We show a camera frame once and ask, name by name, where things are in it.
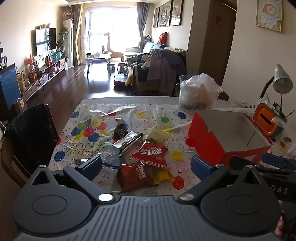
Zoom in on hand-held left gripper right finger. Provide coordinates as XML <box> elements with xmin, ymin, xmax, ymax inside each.
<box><xmin>177</xmin><ymin>155</ymin><xmax>269</xmax><ymax>205</ymax></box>

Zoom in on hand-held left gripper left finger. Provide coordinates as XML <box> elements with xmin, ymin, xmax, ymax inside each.
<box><xmin>23</xmin><ymin>155</ymin><xmax>114</xmax><ymax>204</ymax></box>

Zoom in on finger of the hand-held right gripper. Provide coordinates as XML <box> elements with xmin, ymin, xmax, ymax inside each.
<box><xmin>262</xmin><ymin>153</ymin><xmax>296</xmax><ymax>173</ymax></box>
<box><xmin>230</xmin><ymin>156</ymin><xmax>296</xmax><ymax>177</ymax></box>

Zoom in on red cardboard box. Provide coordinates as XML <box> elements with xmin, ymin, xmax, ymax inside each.
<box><xmin>187</xmin><ymin>109</ymin><xmax>274</xmax><ymax>166</ymax></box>

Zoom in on yellow snack packet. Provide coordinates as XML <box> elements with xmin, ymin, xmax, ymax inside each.
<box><xmin>151</xmin><ymin>167</ymin><xmax>175</xmax><ymax>185</ymax></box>

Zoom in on long silver snack packet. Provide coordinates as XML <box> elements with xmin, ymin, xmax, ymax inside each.
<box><xmin>112</xmin><ymin>131</ymin><xmax>144</xmax><ymax>158</ymax></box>

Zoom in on reddish brown snack packet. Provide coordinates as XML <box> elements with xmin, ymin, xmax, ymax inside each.
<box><xmin>116</xmin><ymin>164</ymin><xmax>158</xmax><ymax>194</ymax></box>

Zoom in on dark brown snack packet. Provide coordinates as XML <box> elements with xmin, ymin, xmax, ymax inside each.
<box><xmin>112</xmin><ymin>126</ymin><xmax>129</xmax><ymax>140</ymax></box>

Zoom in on pale green snack packet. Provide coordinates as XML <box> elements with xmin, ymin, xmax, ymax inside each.
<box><xmin>146</xmin><ymin>125</ymin><xmax>174</xmax><ymax>144</ymax></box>

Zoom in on red snack packet white print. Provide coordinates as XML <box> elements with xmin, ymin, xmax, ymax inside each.
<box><xmin>129</xmin><ymin>141</ymin><xmax>169</xmax><ymax>168</ymax></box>

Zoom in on person's right hand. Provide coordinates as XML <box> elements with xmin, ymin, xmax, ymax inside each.
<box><xmin>277</xmin><ymin>200</ymin><xmax>285</xmax><ymax>238</ymax></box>

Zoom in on balloon print tablecloth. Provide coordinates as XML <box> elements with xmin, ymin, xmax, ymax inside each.
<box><xmin>48</xmin><ymin>102</ymin><xmax>296</xmax><ymax>197</ymax></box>

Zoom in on small clear plastic bag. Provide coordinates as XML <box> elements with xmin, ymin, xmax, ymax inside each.
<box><xmin>270</xmin><ymin>116</ymin><xmax>287</xmax><ymax>128</ymax></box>

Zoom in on orange green desk organizer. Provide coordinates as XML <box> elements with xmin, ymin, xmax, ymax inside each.
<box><xmin>253</xmin><ymin>103</ymin><xmax>287</xmax><ymax>137</ymax></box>

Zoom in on flat white packet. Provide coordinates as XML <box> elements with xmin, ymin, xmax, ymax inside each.
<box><xmin>231</xmin><ymin>100</ymin><xmax>255</xmax><ymax>108</ymax></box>

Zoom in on white plastic bag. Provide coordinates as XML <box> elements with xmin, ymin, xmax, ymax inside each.
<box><xmin>181</xmin><ymin>73</ymin><xmax>221</xmax><ymax>112</ymax></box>

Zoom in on grey desk lamp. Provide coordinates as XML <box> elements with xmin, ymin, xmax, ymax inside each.
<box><xmin>259</xmin><ymin>64</ymin><xmax>294</xmax><ymax>116</ymax></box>

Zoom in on clear plastic tub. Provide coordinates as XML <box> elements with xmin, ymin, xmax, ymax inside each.
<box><xmin>179</xmin><ymin>75</ymin><xmax>222</xmax><ymax>114</ymax></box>

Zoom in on red floor cushion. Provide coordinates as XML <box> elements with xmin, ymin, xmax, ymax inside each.
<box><xmin>114</xmin><ymin>73</ymin><xmax>130</xmax><ymax>87</ymax></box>

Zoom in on brown paper bag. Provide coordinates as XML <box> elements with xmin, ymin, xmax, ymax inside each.
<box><xmin>14</xmin><ymin>97</ymin><xmax>28</xmax><ymax>115</ymax></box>

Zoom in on dark sofa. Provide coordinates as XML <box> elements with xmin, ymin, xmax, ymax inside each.
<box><xmin>125</xmin><ymin>42</ymin><xmax>186</xmax><ymax>96</ymax></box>

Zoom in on wooden television cabinet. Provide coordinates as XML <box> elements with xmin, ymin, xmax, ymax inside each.
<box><xmin>20</xmin><ymin>57</ymin><xmax>68</xmax><ymax>102</ymax></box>

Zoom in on pile of grey clothes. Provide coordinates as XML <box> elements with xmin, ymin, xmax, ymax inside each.
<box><xmin>147</xmin><ymin>47</ymin><xmax>186</xmax><ymax>96</ymax></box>

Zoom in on wooden coffee table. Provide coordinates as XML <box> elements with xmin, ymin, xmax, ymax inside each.
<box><xmin>85</xmin><ymin>52</ymin><xmax>112</xmax><ymax>75</ymax></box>

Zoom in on blue board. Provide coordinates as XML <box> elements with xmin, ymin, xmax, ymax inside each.
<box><xmin>0</xmin><ymin>64</ymin><xmax>22</xmax><ymax>109</ymax></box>

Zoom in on orange giraffe toy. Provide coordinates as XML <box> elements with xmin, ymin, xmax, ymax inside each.
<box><xmin>104</xmin><ymin>31</ymin><xmax>124</xmax><ymax>62</ymax></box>

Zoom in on white standing air conditioner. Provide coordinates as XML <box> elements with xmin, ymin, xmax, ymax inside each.
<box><xmin>63</xmin><ymin>20</ymin><xmax>74</xmax><ymax>69</ymax></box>

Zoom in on green potted plant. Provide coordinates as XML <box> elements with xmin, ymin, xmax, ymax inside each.
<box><xmin>56</xmin><ymin>27</ymin><xmax>69</xmax><ymax>58</ymax></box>

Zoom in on grey curtain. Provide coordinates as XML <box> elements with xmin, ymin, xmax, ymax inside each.
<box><xmin>73</xmin><ymin>4</ymin><xmax>83</xmax><ymax>66</ymax></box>
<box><xmin>136</xmin><ymin>2</ymin><xmax>152</xmax><ymax>50</ymax></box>

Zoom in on flat screen television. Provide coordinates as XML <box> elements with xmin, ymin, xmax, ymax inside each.
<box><xmin>36</xmin><ymin>28</ymin><xmax>56</xmax><ymax>56</ymax></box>

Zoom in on gold framed wall picture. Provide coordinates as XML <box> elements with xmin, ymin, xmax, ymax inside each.
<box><xmin>255</xmin><ymin>0</ymin><xmax>284</xmax><ymax>32</ymax></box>

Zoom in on black framed wall picture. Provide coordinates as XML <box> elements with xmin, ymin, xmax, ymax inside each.
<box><xmin>170</xmin><ymin>0</ymin><xmax>184</xmax><ymax>26</ymax></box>
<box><xmin>158</xmin><ymin>0</ymin><xmax>173</xmax><ymax>27</ymax></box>

